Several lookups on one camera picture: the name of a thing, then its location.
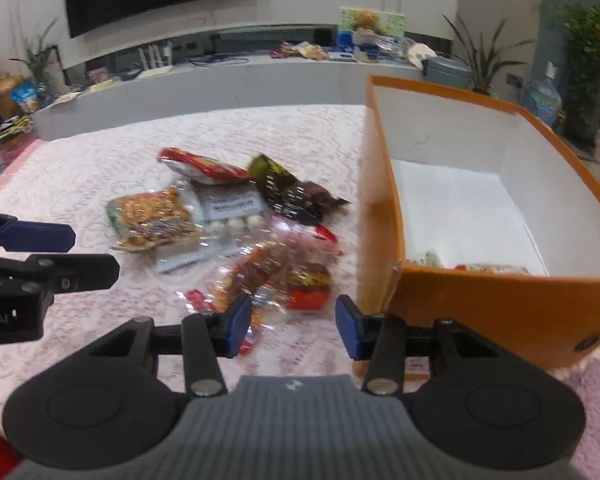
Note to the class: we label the pink box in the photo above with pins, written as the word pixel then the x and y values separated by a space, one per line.
pixel 17 149

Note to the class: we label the blue water jug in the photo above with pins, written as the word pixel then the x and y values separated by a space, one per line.
pixel 544 100

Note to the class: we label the clear packet of orange snacks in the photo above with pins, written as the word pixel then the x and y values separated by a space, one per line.
pixel 252 272

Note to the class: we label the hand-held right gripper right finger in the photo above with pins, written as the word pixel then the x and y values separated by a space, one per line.
pixel 347 327

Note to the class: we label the clear packet with white label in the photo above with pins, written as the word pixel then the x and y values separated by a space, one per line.
pixel 182 259

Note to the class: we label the white packet of round balls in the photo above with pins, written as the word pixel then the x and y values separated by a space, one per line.
pixel 230 210

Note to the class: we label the dark brown snack packet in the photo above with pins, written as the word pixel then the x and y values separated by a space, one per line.
pixel 285 192

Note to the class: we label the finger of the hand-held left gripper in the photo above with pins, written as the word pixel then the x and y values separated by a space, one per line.
pixel 35 237
pixel 90 270

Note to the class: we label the golden vase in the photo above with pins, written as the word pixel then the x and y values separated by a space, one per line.
pixel 7 97

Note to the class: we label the green white packet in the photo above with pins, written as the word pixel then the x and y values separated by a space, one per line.
pixel 430 259

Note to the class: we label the small red gold packet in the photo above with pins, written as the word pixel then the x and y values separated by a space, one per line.
pixel 307 285

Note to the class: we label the white router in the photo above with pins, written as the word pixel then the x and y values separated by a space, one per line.
pixel 155 62

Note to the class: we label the blue box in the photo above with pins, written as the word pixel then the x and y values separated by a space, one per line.
pixel 346 41

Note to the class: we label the grey trash bin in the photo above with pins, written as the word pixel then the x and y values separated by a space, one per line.
pixel 450 74

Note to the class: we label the small potted plant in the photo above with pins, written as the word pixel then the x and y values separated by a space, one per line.
pixel 37 60

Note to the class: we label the leafy climbing plant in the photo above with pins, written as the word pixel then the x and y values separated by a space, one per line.
pixel 587 60

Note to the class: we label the red packet with clear window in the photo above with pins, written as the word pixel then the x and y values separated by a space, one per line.
pixel 490 268

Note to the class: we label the clear packet of fried snacks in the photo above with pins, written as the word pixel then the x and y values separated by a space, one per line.
pixel 150 215

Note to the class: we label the white marble media console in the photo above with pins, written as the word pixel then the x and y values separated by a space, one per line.
pixel 220 90

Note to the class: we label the orange cardboard box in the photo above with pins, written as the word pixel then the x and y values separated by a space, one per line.
pixel 480 310

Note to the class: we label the white lace tablecloth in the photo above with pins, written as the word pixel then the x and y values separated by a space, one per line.
pixel 80 170

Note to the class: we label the long-leaf potted plant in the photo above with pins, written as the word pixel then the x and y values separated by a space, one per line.
pixel 480 60

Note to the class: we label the pile of snack packets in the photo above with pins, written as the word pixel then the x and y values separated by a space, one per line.
pixel 302 50

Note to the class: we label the red yellow snack packet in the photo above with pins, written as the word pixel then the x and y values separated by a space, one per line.
pixel 205 165

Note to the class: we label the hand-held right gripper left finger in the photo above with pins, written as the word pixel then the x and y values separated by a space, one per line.
pixel 237 322

